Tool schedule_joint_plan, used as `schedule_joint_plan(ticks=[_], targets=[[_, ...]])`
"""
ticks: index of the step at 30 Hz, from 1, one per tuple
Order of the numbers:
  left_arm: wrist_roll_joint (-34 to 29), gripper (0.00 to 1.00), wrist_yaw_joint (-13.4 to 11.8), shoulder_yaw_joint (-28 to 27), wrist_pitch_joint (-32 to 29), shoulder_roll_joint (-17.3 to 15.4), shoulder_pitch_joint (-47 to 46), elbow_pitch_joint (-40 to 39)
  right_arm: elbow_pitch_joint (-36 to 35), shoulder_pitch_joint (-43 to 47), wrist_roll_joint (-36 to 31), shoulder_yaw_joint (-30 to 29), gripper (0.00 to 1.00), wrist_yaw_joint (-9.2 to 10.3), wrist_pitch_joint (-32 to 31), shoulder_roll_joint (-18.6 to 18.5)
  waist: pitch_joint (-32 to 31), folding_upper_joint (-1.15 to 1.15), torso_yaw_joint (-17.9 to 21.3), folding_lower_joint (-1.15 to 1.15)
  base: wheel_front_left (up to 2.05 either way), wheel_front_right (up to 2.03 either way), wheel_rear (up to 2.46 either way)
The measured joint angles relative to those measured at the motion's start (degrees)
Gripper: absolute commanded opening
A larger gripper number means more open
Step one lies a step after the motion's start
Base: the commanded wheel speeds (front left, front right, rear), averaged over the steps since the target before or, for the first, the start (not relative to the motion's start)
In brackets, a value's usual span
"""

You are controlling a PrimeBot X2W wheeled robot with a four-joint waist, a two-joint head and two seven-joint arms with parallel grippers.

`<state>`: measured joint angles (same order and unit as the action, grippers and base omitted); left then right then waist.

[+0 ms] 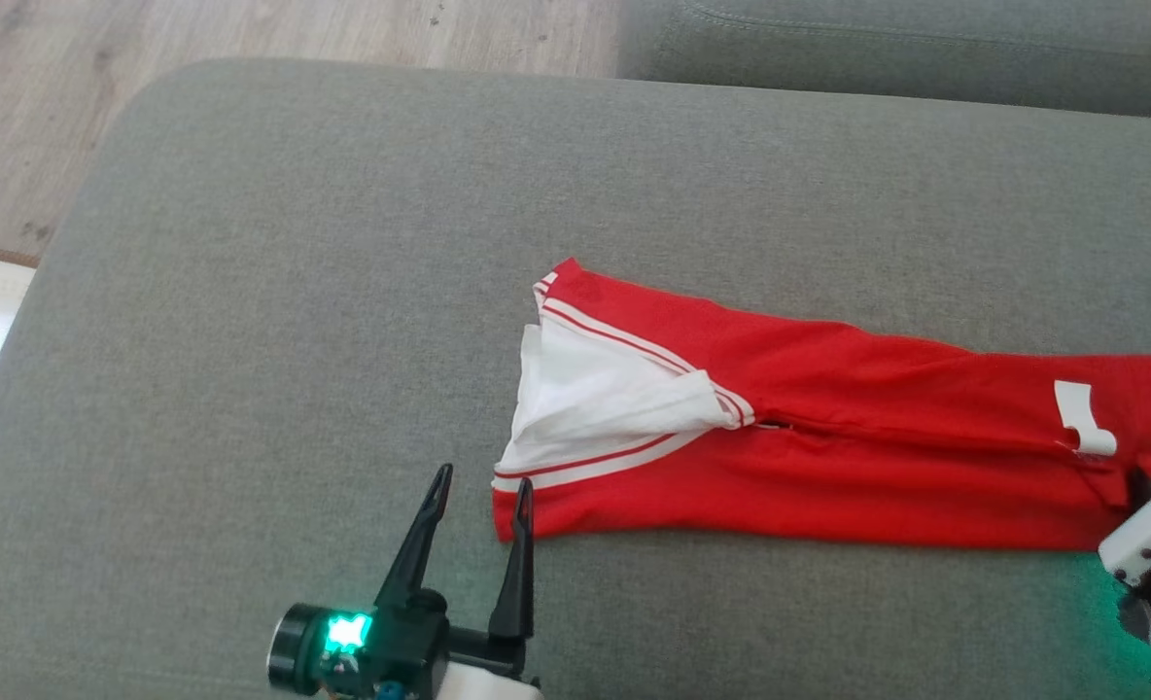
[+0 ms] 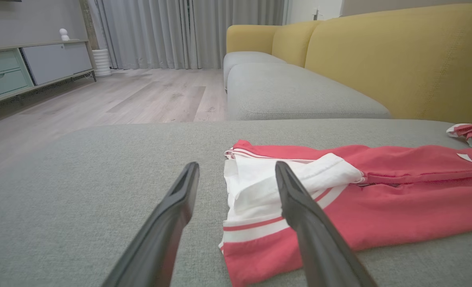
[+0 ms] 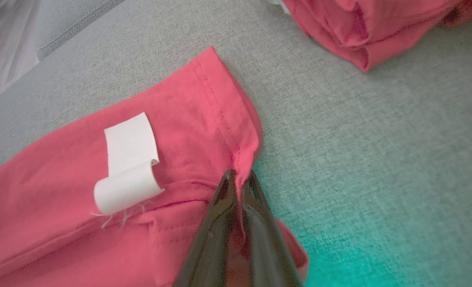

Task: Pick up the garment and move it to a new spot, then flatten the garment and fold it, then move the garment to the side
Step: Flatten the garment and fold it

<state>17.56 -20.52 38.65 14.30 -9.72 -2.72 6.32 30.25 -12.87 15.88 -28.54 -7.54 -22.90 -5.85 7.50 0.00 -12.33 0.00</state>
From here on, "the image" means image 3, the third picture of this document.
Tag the grey sofa chaise section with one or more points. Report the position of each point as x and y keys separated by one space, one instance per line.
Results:
x=68 y=20

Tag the red shorts with white trim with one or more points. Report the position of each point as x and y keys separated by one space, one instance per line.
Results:
x=363 y=28

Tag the large grey sofa seat cushion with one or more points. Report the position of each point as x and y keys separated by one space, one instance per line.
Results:
x=379 y=159

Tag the red and white basketball jersey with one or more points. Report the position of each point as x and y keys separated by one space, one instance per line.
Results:
x=80 y=167

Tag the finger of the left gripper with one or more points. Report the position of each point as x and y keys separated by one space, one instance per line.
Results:
x=214 y=239
x=268 y=247

